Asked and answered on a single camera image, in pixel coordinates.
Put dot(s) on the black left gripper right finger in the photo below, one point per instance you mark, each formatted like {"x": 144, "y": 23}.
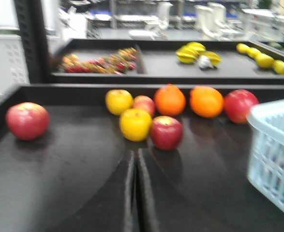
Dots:
{"x": 166, "y": 209}

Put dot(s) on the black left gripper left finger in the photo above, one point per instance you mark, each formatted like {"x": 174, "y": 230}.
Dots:
{"x": 110, "y": 208}

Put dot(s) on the light blue plastic basket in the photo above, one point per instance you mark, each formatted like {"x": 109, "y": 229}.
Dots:
{"x": 266, "y": 162}

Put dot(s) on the black wooden display stand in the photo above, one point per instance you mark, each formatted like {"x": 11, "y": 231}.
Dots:
{"x": 45, "y": 180}

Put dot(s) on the dark red small apple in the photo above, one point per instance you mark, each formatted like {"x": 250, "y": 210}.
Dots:
{"x": 166, "y": 133}

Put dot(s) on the yellow apple front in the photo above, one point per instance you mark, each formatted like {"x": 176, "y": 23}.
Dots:
{"x": 135, "y": 124}

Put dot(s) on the yellow apple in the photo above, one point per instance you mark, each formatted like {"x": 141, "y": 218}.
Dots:
{"x": 135, "y": 124}
{"x": 118, "y": 100}

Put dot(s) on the yellow apple back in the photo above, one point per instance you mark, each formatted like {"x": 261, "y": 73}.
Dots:
{"x": 118, "y": 100}

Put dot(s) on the pink small apple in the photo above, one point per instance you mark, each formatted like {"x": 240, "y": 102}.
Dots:
{"x": 145, "y": 103}

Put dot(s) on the orange left of pair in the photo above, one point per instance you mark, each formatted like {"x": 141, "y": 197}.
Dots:
{"x": 169, "y": 100}

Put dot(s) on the orange of pair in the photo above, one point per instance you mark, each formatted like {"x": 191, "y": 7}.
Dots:
{"x": 206, "y": 101}
{"x": 169, "y": 100}

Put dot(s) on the orange right of pair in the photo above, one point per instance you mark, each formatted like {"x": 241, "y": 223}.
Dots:
{"x": 206, "y": 101}

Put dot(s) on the red apple far left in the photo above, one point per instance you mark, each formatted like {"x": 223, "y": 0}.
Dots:
{"x": 27, "y": 120}

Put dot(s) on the large red apple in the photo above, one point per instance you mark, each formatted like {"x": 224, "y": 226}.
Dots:
{"x": 237, "y": 105}

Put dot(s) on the cherry tomato vine pile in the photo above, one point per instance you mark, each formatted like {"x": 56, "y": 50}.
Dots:
{"x": 117, "y": 63}

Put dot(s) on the white garlic bulb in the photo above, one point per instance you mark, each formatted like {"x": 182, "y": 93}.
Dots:
{"x": 204, "y": 62}

